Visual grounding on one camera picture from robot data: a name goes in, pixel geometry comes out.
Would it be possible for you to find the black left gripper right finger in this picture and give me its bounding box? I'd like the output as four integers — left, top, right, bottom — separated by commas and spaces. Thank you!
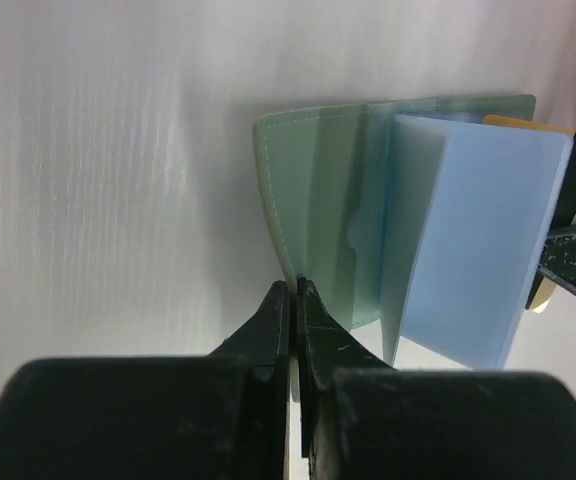
296, 279, 576, 479

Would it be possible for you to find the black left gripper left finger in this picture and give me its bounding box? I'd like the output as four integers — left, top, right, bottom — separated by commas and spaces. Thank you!
0, 281, 291, 479

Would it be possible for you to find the green leather card holder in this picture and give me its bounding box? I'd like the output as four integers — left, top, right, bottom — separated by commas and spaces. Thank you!
253, 94, 573, 370

